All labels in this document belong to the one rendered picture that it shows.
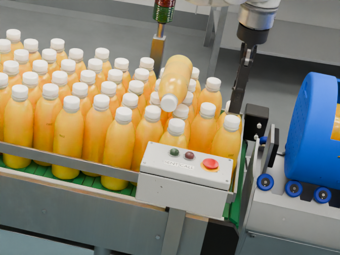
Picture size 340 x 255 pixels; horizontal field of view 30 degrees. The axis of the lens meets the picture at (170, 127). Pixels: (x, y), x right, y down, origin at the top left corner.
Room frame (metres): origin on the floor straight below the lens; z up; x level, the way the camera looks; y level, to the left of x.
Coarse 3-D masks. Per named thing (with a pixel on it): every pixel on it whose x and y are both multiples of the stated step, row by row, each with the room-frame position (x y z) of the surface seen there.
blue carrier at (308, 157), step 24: (312, 72) 1.50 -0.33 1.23; (312, 96) 1.38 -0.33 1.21; (336, 96) 1.39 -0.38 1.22; (312, 120) 1.34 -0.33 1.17; (288, 144) 1.49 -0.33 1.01; (312, 144) 1.31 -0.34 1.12; (336, 144) 1.31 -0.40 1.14; (288, 168) 1.37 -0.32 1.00; (312, 168) 1.31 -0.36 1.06; (336, 168) 1.31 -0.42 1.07
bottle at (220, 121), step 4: (224, 112) 1.46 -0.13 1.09; (228, 112) 1.44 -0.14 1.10; (220, 116) 1.45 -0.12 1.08; (224, 116) 1.44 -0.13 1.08; (220, 120) 1.44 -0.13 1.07; (240, 120) 1.44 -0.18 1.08; (220, 124) 1.43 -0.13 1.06; (240, 124) 1.44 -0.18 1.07; (240, 128) 1.44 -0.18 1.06; (240, 132) 1.44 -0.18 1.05
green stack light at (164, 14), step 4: (156, 4) 1.82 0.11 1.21; (156, 8) 1.82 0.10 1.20; (160, 8) 1.81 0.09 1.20; (164, 8) 1.81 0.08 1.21; (168, 8) 1.81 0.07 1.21; (172, 8) 1.82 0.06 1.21; (156, 12) 1.81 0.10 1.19; (160, 12) 1.81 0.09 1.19; (164, 12) 1.81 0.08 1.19; (168, 12) 1.81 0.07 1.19; (172, 12) 1.82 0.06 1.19; (152, 16) 1.83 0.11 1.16; (156, 16) 1.81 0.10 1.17; (160, 16) 1.81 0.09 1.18; (164, 16) 1.81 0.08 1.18; (168, 16) 1.81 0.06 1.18; (172, 16) 1.83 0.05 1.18; (156, 20) 1.81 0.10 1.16; (160, 20) 1.81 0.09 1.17; (164, 20) 1.81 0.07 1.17; (168, 20) 1.82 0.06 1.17; (172, 20) 1.83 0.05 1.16
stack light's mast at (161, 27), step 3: (159, 24) 1.83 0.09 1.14; (162, 24) 1.83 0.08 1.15; (159, 27) 1.83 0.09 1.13; (162, 27) 1.83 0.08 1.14; (159, 30) 1.83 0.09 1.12; (162, 30) 1.83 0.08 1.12; (156, 33) 1.84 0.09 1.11; (159, 33) 1.83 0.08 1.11; (162, 33) 1.83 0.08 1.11; (156, 36) 1.83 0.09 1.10; (159, 36) 1.83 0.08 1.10; (162, 36) 1.83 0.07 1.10
